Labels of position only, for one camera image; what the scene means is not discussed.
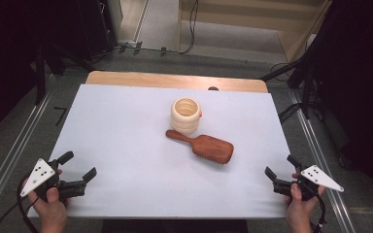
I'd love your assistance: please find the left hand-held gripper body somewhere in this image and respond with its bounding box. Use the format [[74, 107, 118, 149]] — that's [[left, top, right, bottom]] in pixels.
[[19, 158, 87, 200]]

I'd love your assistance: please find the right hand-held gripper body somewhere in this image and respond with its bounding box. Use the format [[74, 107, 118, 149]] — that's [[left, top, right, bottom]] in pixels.
[[273, 164, 345, 202]]

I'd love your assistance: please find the brown wooden hairbrush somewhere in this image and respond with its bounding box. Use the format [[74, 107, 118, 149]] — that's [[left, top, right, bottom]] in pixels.
[[165, 129, 235, 165]]

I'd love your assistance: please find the cream ribbed cup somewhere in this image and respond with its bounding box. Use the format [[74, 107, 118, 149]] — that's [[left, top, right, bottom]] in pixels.
[[170, 97, 203, 136]]

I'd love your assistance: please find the person's left hand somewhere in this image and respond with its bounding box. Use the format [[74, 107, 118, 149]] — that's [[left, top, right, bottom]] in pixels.
[[28, 186, 71, 233]]

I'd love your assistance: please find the person's right hand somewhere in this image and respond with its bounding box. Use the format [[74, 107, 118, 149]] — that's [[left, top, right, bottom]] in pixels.
[[285, 183, 325, 233]]

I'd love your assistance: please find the white table sheet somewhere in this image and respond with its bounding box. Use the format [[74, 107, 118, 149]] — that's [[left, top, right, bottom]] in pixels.
[[28, 83, 297, 219]]

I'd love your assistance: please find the black tripod stand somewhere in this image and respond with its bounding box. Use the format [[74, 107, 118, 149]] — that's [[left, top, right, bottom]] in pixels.
[[260, 48, 322, 120]]

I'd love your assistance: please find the black metal stand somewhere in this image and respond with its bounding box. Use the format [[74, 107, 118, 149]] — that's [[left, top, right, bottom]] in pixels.
[[33, 43, 93, 105]]

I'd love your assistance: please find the wooden table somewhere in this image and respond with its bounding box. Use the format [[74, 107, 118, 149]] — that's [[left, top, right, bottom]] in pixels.
[[85, 70, 269, 94]]

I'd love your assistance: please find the grey power strip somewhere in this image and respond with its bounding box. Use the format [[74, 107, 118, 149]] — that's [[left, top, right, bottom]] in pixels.
[[118, 39, 144, 50]]

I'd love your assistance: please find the black cabinet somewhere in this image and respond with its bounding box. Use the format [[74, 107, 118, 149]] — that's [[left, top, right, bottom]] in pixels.
[[76, 0, 119, 61]]

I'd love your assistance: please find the light wooden shelf unit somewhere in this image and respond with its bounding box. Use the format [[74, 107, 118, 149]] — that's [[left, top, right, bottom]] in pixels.
[[177, 0, 334, 63]]

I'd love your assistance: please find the metal floor rail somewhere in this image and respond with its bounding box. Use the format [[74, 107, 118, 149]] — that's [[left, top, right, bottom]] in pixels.
[[288, 88, 357, 233], [0, 73, 57, 221]]

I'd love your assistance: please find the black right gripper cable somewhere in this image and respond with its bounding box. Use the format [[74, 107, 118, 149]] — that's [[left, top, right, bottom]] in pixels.
[[310, 192, 327, 233]]

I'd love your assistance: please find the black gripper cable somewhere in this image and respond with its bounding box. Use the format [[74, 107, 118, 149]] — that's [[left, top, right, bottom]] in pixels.
[[17, 175, 41, 233], [310, 192, 327, 233]]

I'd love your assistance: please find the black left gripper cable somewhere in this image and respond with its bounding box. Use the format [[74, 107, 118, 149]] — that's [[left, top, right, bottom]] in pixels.
[[17, 175, 41, 233]]

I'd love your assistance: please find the hanging black cable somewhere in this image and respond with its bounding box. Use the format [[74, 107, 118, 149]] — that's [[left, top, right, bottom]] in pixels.
[[178, 0, 199, 55]]

